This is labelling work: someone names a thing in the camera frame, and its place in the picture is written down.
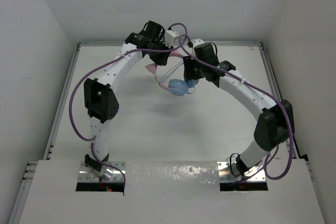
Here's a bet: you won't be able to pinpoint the thin blue headphone cable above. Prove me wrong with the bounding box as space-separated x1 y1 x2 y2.
156 60 196 95

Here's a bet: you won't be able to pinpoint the pink blue cat-ear headphones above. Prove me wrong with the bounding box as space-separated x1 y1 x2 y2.
145 60 199 97

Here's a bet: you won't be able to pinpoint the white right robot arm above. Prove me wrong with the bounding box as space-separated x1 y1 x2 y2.
184 39 295 179

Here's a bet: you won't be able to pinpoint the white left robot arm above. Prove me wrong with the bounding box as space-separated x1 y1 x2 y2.
83 21 179 173

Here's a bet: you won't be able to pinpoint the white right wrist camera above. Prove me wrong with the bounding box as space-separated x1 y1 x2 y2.
191 39 205 49

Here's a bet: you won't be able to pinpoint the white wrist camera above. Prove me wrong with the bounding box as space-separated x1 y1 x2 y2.
164 29 180 47
191 39 205 49

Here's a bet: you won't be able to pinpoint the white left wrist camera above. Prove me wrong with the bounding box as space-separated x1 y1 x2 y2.
164 29 180 47

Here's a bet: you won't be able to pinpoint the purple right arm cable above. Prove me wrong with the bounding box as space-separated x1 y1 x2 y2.
178 35 294 180

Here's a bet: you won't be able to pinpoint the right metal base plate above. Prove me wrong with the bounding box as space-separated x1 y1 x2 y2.
217 161 267 183

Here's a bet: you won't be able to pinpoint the metal base plate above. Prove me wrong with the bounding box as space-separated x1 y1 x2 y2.
217 161 267 183
77 162 126 183

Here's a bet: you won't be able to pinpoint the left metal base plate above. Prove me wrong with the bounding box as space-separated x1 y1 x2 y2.
77 162 126 183

